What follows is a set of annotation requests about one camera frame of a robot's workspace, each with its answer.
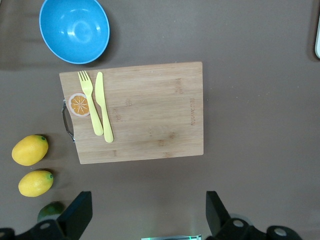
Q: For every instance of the wooden cutting board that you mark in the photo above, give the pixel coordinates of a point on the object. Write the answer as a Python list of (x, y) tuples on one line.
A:
[(150, 112)]

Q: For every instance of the yellow plastic knife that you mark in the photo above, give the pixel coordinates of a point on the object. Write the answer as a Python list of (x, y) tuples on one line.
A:
[(101, 100)]

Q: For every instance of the cream bear print tray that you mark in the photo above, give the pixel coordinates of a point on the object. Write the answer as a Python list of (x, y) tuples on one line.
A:
[(317, 37)]

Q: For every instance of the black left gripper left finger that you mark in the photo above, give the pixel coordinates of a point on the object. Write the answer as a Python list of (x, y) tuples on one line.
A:
[(75, 217)]

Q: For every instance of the yellow plastic fork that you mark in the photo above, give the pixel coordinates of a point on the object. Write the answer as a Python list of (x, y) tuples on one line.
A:
[(90, 100)]

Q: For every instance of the dark green avocado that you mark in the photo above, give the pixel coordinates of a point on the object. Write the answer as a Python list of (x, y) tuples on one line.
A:
[(50, 211)]

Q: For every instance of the yellow lemon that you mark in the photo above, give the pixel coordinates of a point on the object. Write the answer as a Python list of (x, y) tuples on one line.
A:
[(30, 150), (35, 183)]

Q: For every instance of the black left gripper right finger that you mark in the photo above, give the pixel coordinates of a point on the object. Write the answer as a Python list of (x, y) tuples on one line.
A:
[(216, 217)]

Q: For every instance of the blue bowl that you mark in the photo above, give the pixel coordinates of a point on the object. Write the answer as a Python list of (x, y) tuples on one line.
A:
[(75, 30)]

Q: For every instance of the toy orange slice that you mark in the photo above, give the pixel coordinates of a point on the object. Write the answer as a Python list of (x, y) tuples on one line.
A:
[(78, 105)]

